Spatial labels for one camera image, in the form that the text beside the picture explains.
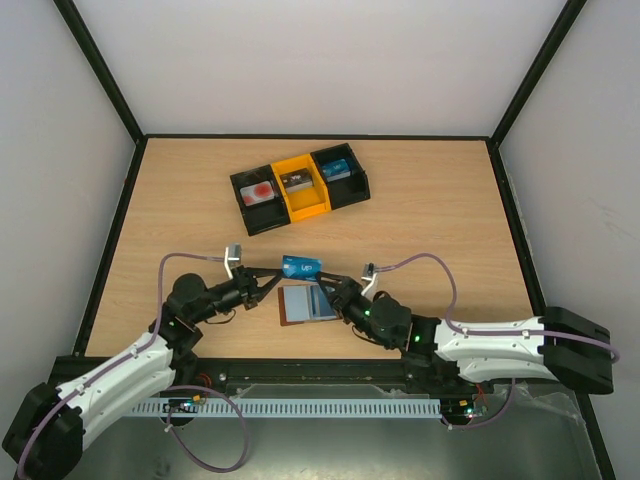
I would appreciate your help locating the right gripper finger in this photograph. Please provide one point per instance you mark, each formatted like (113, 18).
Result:
(330, 280)
(329, 294)

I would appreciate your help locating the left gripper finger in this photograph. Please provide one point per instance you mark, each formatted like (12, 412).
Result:
(259, 292)
(259, 272)

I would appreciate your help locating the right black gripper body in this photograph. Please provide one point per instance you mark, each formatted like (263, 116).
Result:
(341, 292)

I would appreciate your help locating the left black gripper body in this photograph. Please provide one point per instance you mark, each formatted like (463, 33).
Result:
(239, 294)

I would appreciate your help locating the blue card from holder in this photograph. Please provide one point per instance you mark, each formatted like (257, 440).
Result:
(301, 268)

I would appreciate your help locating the brown leather card holder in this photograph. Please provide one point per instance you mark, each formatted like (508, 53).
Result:
(294, 305)

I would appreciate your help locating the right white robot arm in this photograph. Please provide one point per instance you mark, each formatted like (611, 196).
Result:
(559, 346)

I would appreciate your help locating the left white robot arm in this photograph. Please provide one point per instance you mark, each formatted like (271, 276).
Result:
(55, 424)

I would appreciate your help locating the red white card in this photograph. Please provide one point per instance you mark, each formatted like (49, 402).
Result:
(257, 193)

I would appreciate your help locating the grey vip card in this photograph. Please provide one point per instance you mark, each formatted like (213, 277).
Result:
(297, 180)

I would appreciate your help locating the left black bin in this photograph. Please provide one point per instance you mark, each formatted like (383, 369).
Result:
(266, 216)

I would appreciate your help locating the black bin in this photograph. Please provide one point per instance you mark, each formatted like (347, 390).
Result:
(266, 216)
(346, 181)

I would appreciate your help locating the yellow middle bin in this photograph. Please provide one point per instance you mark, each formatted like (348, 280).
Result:
(304, 190)

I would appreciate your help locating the right black bin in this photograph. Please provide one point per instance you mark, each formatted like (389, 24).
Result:
(346, 181)

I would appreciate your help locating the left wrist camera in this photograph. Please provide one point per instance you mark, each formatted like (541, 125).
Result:
(232, 258)

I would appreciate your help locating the black enclosure frame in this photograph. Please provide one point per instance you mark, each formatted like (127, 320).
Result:
(560, 29)

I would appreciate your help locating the light blue cable duct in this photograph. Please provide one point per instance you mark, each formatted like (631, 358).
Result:
(403, 408)

